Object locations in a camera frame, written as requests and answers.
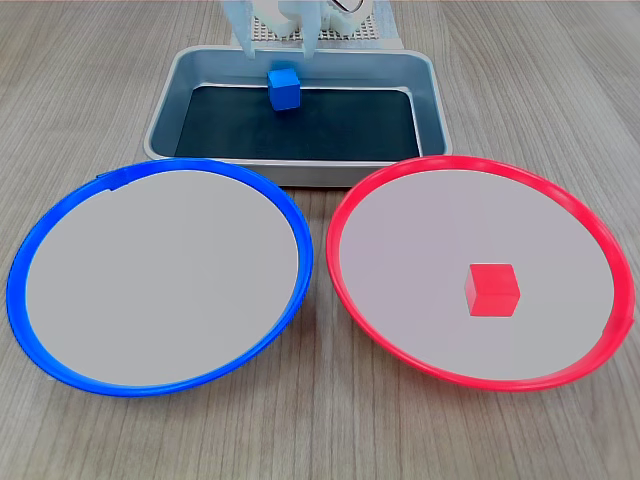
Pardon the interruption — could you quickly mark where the steel tray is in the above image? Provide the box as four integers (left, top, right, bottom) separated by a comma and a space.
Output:
143, 44, 454, 189

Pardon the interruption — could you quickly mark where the black tray mat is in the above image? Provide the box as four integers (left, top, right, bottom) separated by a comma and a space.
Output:
174, 84, 423, 162

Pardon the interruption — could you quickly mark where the white plate with blue rim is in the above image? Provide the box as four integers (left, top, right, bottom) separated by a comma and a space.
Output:
5, 157, 315, 399

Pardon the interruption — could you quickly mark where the small red cube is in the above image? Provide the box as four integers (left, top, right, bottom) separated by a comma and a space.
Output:
464, 263, 522, 318

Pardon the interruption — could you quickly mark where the small blue cube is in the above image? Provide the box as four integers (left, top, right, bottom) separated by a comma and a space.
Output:
266, 68, 303, 112

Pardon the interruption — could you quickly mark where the white plate with red rim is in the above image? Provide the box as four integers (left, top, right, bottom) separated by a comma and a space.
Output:
325, 154, 637, 394

